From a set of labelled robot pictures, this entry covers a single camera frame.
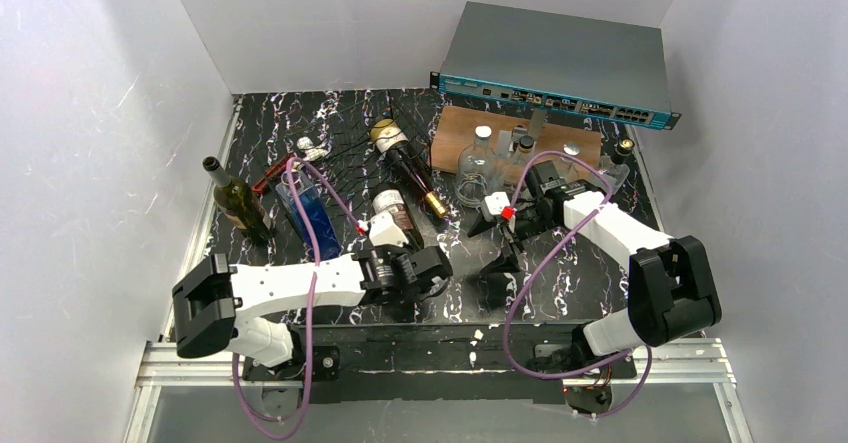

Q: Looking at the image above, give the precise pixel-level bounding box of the clear bottle grey label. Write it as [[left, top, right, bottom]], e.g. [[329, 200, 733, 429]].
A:
[[455, 125, 497, 208]]

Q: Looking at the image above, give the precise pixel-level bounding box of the clear bottle gold label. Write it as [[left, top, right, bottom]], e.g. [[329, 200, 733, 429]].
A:
[[590, 138, 635, 193]]

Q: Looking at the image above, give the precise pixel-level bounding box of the blue square glass bottle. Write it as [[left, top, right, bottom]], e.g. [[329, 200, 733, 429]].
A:
[[275, 169, 342, 261]]

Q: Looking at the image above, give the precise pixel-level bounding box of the dark bottle gold foil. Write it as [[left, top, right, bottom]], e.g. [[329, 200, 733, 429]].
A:
[[369, 119, 449, 218]]

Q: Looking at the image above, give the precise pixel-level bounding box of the dark bottle brown label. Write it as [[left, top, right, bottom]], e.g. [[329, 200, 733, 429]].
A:
[[202, 156, 274, 244]]

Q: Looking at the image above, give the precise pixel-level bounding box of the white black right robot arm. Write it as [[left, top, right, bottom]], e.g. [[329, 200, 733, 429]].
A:
[[467, 162, 722, 362]]

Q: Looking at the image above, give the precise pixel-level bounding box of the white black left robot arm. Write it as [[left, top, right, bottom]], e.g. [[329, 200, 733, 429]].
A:
[[171, 245, 453, 367]]

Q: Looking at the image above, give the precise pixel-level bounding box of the red black wine rack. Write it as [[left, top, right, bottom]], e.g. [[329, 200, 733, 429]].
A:
[[238, 89, 436, 195]]

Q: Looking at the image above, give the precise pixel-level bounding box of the wooden board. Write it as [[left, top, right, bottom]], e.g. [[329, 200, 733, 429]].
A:
[[430, 105, 602, 173]]

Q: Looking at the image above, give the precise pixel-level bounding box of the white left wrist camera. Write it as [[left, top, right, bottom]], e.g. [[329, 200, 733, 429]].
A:
[[357, 212, 411, 247]]

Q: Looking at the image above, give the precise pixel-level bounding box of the metal bracket with knob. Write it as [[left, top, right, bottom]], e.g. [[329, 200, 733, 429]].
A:
[[495, 109, 548, 157]]

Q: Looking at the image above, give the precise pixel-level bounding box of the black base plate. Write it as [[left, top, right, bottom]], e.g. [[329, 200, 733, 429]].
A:
[[238, 323, 637, 405]]

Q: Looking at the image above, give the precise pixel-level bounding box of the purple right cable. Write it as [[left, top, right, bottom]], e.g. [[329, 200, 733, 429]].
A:
[[502, 150, 654, 421]]

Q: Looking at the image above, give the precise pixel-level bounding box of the purple cable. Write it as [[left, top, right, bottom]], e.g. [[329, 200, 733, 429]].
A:
[[231, 156, 369, 441], [502, 150, 654, 421]]

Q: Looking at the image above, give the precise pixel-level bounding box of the teal network switch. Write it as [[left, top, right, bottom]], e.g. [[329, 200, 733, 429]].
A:
[[430, 2, 681, 130]]

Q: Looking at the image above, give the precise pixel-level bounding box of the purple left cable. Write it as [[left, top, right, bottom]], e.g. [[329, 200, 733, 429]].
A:
[[231, 156, 369, 441]]

